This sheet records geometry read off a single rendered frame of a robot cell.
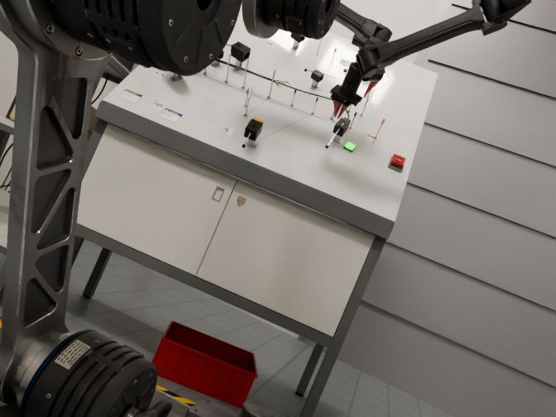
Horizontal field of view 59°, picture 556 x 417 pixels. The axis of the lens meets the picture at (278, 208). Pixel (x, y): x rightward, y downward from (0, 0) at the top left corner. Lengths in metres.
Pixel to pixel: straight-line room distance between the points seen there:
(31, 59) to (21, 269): 0.28
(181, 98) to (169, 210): 0.45
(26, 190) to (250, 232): 1.22
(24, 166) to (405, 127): 1.74
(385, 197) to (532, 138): 2.11
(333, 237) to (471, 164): 2.05
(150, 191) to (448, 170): 2.34
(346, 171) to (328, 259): 0.34
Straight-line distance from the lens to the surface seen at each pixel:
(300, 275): 1.82
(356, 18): 1.78
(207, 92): 2.08
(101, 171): 2.00
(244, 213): 1.83
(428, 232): 3.62
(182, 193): 1.89
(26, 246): 0.74
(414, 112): 2.30
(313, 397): 1.89
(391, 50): 1.63
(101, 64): 2.05
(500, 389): 3.73
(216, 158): 1.83
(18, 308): 0.80
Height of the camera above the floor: 0.69
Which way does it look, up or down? 2 degrees up
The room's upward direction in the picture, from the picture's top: 23 degrees clockwise
